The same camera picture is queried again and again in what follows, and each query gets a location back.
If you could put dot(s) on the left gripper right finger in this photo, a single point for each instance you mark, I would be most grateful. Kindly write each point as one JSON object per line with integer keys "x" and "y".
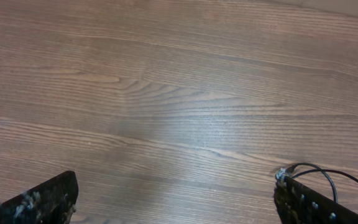
{"x": 299, "y": 204}

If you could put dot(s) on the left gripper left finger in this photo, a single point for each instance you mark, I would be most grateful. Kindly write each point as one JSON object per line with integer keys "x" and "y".
{"x": 51, "y": 202}

